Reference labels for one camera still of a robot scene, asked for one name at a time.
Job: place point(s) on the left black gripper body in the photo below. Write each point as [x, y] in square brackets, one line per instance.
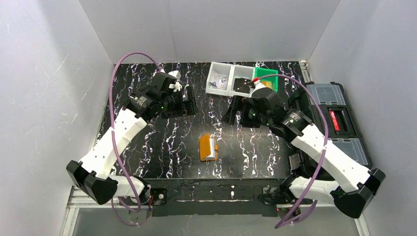
[189, 101]

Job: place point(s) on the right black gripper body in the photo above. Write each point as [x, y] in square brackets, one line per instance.
[236, 113]

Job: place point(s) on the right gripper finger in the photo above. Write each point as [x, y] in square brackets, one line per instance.
[236, 105]
[249, 117]

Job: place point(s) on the black credit card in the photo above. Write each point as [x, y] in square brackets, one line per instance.
[249, 83]
[238, 85]

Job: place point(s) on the orange leather card holder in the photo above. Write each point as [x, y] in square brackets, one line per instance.
[208, 148]

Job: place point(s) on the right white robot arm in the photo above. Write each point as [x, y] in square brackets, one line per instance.
[338, 179]

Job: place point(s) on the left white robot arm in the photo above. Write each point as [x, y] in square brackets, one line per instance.
[92, 173]

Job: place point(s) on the photo cards in bin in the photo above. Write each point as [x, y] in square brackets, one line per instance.
[219, 81]

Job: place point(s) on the middle grey plastic bin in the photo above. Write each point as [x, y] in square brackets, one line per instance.
[240, 71]

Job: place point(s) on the grey plastic bin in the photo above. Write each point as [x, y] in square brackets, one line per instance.
[240, 71]
[220, 69]

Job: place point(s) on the left grey plastic bin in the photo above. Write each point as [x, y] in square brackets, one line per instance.
[220, 69]

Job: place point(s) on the black plastic toolbox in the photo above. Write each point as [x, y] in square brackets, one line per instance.
[343, 129]

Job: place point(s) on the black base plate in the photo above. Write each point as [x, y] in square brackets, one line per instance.
[211, 195]

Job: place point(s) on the aluminium frame rail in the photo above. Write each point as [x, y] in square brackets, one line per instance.
[196, 217]

